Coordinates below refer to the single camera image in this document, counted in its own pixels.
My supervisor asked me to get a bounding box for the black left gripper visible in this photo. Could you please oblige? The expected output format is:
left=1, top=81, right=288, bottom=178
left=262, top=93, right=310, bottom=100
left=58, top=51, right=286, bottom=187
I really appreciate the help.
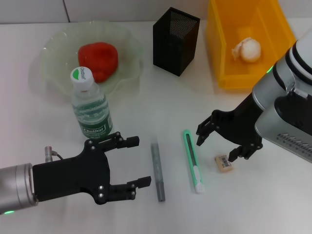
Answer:
left=32, top=132, right=152, bottom=205

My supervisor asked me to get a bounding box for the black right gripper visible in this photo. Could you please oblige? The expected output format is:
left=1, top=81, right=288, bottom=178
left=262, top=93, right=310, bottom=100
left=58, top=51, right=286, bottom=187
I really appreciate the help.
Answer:
left=196, top=94, right=264, bottom=162

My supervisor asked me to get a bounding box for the mint green utility knife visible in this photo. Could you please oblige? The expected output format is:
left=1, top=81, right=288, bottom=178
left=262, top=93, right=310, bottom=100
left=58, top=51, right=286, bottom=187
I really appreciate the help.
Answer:
left=182, top=129, right=206, bottom=195

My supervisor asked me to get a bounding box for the clear water bottle green label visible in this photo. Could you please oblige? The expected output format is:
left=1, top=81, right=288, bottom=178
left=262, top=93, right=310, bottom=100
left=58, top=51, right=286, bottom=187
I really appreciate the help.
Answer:
left=70, top=67, right=114, bottom=141

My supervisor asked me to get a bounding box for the white paper ball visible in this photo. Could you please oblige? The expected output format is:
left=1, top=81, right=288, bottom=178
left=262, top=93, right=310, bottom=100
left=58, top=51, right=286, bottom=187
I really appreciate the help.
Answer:
left=231, top=37, right=263, bottom=63

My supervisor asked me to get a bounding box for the red-orange fruit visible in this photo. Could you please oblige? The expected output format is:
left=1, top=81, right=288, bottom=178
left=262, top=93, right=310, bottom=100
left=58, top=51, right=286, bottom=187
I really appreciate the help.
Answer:
left=78, top=42, right=119, bottom=83

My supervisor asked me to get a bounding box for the beige eraser with barcode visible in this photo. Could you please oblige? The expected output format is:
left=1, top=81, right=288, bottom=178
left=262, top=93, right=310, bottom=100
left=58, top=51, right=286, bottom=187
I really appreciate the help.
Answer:
left=214, top=153, right=235, bottom=174

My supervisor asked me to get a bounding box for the black mesh pen holder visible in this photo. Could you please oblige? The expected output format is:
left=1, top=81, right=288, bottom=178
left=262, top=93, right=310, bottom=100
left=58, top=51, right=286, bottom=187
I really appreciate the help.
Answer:
left=153, top=7, right=200, bottom=78

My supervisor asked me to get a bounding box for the pale green glass fruit plate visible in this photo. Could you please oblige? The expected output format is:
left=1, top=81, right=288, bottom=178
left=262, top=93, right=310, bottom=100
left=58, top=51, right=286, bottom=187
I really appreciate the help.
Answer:
left=39, top=20, right=144, bottom=96

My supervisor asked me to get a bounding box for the grey pencil lead tube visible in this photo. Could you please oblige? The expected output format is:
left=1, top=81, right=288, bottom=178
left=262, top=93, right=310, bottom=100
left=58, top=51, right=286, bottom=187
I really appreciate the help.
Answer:
left=150, top=142, right=166, bottom=202

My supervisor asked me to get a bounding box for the yellow plastic bin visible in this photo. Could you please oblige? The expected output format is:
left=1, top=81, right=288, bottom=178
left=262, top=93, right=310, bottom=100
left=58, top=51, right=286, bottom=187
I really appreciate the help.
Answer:
left=204, top=0, right=297, bottom=90

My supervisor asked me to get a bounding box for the grey left arm cable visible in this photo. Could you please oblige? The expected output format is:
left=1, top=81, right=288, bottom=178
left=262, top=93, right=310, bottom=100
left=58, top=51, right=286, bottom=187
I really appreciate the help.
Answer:
left=44, top=145, right=64, bottom=163

